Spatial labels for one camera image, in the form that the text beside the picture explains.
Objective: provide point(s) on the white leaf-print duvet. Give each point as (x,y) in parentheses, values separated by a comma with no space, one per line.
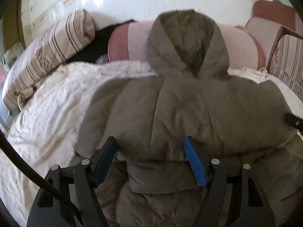
(46,130)

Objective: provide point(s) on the striped floral pillow left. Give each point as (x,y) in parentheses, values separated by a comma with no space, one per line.
(54,47)

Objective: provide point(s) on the striped floral pillow right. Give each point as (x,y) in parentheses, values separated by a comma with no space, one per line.
(286,63)

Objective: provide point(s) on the pink and maroon bolster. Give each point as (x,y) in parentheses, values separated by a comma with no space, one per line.
(129,41)

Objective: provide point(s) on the olive green puffer jacket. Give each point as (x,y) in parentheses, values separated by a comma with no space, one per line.
(150,182)

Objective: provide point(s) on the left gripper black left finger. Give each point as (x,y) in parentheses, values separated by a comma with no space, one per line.
(86,176)

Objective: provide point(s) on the striped floral pillow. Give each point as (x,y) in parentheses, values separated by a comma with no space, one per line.
(54,47)
(286,63)

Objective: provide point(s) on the black garment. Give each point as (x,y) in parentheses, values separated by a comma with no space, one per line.
(97,51)

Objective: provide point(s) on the pink maroon folded blanket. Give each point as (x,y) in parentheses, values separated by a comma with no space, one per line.
(269,23)

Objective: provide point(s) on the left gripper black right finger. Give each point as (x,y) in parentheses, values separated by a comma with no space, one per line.
(249,205)

